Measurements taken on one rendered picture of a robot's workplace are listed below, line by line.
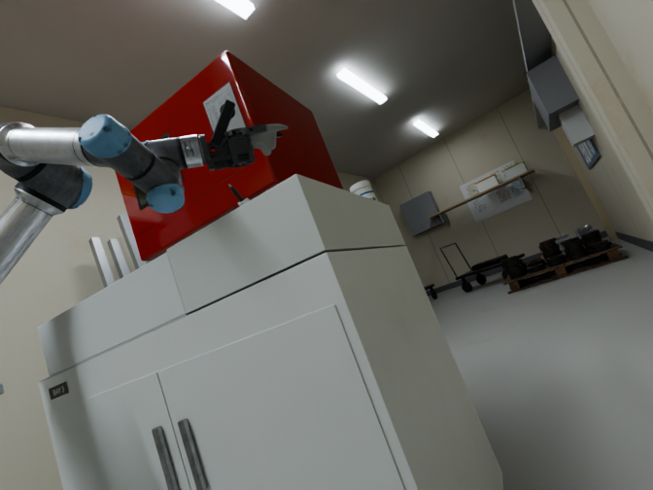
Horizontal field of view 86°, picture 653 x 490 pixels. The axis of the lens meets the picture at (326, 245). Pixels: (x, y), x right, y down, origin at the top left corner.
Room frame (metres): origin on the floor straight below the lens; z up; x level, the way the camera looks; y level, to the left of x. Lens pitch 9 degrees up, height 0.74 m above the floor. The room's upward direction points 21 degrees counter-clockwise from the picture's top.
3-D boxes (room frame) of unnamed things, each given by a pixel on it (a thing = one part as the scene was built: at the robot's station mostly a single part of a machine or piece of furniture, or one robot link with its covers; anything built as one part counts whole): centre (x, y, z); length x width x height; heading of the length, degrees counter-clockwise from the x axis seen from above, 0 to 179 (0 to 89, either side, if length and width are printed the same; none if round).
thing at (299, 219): (0.94, 0.04, 0.89); 0.62 x 0.35 x 0.14; 156
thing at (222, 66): (1.75, 0.32, 1.52); 0.81 x 0.75 x 0.60; 66
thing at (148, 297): (0.88, 0.56, 0.89); 0.55 x 0.09 x 0.14; 66
